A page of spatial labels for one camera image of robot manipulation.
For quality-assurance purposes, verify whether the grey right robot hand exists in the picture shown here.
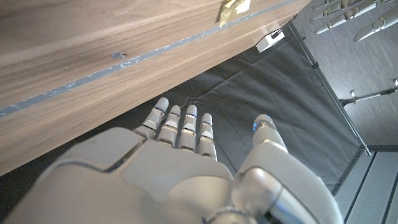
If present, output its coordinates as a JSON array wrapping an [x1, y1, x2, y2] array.
[[2, 96, 345, 224]]

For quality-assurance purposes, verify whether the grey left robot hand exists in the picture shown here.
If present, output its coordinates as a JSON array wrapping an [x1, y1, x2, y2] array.
[[310, 0, 398, 44]]

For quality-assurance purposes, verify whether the gold foil envelope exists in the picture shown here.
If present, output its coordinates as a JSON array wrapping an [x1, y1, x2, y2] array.
[[219, 0, 251, 28]]

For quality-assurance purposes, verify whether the black backdrop stand pole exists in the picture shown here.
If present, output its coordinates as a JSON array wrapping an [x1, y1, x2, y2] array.
[[287, 23, 373, 156]]

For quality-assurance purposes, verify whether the metal tripod stand leg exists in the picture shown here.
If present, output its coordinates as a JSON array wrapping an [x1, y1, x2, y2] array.
[[338, 77, 398, 108]]

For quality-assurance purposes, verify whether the white power strip box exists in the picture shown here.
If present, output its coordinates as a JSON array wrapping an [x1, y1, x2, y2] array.
[[255, 29, 285, 54]]

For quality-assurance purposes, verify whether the black backdrop curtain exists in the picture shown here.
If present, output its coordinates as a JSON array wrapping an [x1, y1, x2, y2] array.
[[0, 23, 373, 222]]

